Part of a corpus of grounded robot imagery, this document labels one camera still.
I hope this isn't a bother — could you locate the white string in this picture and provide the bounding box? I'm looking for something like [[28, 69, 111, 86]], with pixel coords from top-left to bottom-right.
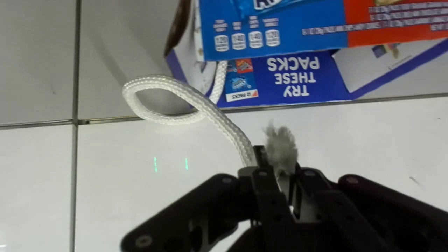
[[122, 60, 300, 187]]

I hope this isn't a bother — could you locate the blue cardboard snack box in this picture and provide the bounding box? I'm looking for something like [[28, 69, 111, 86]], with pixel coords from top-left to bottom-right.
[[163, 0, 448, 109]]

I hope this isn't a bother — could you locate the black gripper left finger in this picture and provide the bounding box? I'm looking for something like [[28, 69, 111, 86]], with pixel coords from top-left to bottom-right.
[[119, 145, 291, 252]]

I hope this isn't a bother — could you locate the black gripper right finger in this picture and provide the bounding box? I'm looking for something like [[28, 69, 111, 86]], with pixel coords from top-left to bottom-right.
[[282, 165, 448, 252]]

